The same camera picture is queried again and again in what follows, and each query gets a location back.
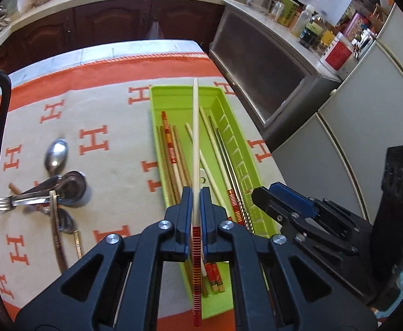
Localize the pale chopstick red end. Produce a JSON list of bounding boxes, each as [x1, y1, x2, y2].
[[199, 105, 239, 223]]

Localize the white ceramic soup spoon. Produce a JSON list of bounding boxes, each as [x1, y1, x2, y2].
[[200, 168, 209, 188]]

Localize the bamboo chopstick red black end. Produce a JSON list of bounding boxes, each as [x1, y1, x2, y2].
[[159, 125, 192, 205]]

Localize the steel fork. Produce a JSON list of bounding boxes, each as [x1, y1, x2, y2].
[[0, 195, 49, 212]]

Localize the dark brown wooden chopstick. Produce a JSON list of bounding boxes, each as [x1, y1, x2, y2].
[[156, 126, 175, 207]]

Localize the lime green plastic tray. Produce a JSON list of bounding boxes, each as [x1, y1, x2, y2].
[[150, 85, 281, 320]]

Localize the grey metal cabinet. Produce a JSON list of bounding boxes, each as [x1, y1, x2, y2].
[[210, 2, 341, 151]]

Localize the orange beige H-pattern cloth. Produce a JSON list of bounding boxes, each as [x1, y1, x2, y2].
[[0, 52, 283, 330]]

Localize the white jar red label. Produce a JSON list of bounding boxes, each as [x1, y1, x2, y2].
[[319, 32, 353, 73]]

